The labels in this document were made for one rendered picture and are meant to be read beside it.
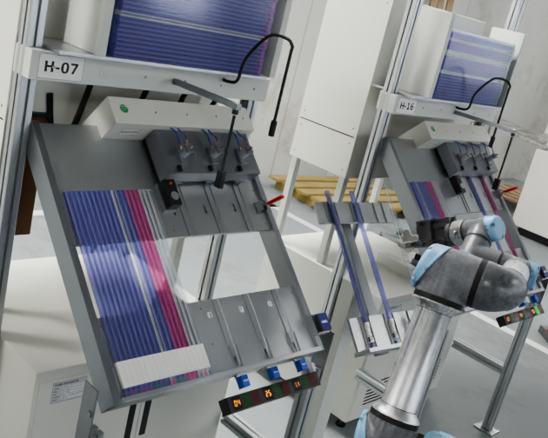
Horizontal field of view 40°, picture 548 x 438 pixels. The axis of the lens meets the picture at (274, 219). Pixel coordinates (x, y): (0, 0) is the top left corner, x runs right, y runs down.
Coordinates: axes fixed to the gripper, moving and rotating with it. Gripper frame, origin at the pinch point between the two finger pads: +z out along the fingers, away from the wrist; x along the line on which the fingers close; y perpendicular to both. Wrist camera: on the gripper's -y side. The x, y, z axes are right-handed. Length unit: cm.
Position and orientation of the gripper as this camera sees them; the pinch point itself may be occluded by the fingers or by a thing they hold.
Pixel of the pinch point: (404, 247)
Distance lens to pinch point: 240.7
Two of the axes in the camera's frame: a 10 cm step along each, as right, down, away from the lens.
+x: -7.6, 0.1, -6.5
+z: -6.4, 1.3, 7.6
